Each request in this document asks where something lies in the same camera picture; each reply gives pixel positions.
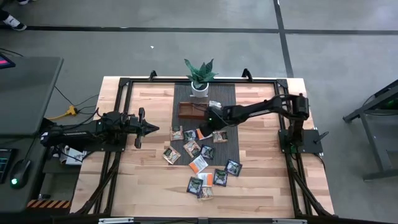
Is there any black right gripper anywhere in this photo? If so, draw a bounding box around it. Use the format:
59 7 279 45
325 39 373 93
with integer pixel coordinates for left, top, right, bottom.
199 119 222 136

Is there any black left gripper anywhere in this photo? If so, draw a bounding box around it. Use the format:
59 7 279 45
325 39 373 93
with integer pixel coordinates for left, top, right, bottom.
135 107 160 149

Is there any blue blackcurrant tea sachet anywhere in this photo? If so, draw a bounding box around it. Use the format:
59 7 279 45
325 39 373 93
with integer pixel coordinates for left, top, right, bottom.
200 144 216 161
183 129 198 142
224 159 243 177
213 168 229 188
186 176 205 197

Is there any beige cinnamon apple tea sachet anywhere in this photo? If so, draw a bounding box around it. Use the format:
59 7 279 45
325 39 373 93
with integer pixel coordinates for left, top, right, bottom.
212 130 229 144
182 139 202 159
162 146 182 166
169 125 185 142

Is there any clear foil packet front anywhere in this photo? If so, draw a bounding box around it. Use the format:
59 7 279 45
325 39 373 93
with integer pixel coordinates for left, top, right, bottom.
197 185 215 202

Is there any brown wooden compartment tray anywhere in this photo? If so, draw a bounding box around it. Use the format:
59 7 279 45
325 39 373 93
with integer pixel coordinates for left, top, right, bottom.
177 101 223 121

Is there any snake plant in white pot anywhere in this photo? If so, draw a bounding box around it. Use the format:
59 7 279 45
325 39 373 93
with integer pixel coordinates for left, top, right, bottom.
183 58 219 99

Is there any grey woven placemat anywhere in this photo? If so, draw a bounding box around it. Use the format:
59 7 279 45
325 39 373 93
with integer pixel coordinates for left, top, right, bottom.
171 82 241 167

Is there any white paper box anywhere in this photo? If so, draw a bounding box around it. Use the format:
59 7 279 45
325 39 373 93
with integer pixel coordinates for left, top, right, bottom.
58 145 88 166

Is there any grey desk top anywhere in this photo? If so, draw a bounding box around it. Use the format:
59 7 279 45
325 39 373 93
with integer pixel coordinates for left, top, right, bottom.
0 55 65 138

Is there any orange black hazard tape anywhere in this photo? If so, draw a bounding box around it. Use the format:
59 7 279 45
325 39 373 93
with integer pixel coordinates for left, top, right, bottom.
26 199 72 209

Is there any black computer mouse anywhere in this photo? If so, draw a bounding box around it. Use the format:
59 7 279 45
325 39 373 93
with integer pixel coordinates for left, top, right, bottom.
10 159 32 190

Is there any grey metal stand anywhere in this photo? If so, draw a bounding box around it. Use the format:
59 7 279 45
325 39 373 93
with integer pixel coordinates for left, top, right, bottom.
343 79 398 182

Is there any laptop with pink screen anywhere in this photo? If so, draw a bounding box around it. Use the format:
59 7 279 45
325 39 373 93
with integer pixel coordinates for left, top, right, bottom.
0 53 17 70

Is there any dark lower desk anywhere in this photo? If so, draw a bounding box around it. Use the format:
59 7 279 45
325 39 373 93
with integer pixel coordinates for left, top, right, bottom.
0 133 51 214

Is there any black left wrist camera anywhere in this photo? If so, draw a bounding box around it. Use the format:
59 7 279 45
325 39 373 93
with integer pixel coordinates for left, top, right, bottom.
126 117 139 133

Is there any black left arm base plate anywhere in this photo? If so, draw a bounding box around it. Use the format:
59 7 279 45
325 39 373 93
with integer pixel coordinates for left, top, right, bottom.
83 126 129 152

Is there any yellow cable connector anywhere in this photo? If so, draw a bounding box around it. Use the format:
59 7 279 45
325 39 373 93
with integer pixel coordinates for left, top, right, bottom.
46 105 79 121

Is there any black floor cable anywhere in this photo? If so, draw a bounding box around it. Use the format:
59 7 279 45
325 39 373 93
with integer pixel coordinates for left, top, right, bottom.
54 85 100 108

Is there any silver metal bracket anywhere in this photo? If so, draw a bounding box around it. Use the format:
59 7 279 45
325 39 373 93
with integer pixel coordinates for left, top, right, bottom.
98 217 135 224
272 218 308 224

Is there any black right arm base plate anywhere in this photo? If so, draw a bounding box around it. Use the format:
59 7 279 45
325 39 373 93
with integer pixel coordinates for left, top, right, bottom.
278 128 325 154

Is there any black lever handle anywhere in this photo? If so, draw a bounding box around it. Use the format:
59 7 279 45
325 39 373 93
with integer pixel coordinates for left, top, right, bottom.
313 131 330 145

